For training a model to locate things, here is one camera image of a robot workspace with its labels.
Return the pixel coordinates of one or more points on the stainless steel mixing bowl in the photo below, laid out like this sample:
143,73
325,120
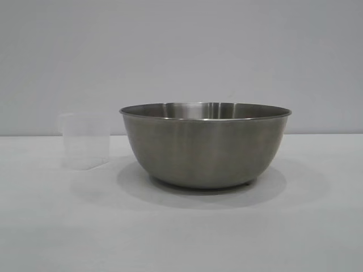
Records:
204,150

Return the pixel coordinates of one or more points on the clear plastic measuring cup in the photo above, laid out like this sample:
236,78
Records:
85,141

